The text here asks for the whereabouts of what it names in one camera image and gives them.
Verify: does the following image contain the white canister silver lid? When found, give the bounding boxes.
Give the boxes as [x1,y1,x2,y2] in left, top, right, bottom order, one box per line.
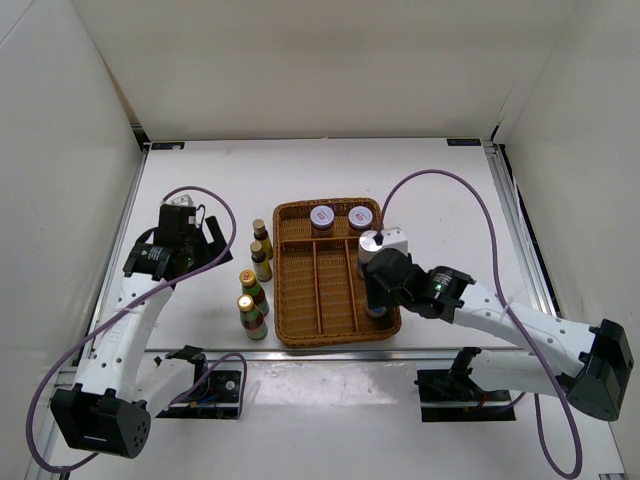
[357,230,384,278]
[365,306,387,319]

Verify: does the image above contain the small brown bottle beige cap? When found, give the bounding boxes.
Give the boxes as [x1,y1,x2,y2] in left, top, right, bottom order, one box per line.
[252,219,273,260]

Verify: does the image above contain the sauce bottle yellow cap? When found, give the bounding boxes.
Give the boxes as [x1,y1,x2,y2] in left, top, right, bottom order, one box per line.
[239,270,270,316]
[237,294,268,340]

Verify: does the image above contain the spice jar purple lid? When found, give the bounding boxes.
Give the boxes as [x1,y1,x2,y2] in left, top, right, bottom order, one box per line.
[347,205,374,236]
[310,205,335,238]

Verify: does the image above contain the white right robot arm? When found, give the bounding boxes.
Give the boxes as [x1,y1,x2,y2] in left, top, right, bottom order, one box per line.
[364,248,634,422]

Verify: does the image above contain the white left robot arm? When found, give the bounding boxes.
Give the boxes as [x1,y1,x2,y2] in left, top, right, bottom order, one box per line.
[50,195,232,458]

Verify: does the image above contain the brown wicker divided tray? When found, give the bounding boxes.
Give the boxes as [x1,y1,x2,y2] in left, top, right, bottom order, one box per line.
[272,197,402,348]

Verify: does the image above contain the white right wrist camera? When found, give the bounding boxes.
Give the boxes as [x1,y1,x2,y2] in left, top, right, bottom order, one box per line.
[374,227,409,256]

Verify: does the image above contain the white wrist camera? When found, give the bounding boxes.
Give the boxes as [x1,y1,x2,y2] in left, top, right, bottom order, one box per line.
[162,193,195,207]
[374,227,409,256]

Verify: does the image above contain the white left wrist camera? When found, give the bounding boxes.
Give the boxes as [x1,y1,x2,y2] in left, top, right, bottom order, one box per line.
[162,193,195,207]

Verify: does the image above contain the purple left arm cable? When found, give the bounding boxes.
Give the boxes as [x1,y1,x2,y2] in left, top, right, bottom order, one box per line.
[24,185,249,474]

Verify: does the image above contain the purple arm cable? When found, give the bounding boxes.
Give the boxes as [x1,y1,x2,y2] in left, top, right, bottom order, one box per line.
[24,185,249,474]
[379,169,584,479]

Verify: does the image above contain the aluminium front rail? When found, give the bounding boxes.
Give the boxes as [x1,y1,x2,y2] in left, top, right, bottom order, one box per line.
[142,348,525,362]

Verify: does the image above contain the aluminium rail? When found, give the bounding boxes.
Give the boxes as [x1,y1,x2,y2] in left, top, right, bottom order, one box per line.
[142,348,525,362]
[485,142,562,316]

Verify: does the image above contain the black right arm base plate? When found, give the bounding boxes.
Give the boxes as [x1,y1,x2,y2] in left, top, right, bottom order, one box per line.
[414,369,516,423]

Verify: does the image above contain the aluminium right side rail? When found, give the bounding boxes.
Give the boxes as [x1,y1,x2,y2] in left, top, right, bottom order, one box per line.
[485,142,562,316]

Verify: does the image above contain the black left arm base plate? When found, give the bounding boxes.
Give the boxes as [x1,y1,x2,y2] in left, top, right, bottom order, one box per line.
[158,370,244,420]

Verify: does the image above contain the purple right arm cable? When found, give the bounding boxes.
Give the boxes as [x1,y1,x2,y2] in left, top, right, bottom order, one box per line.
[379,169,584,479]

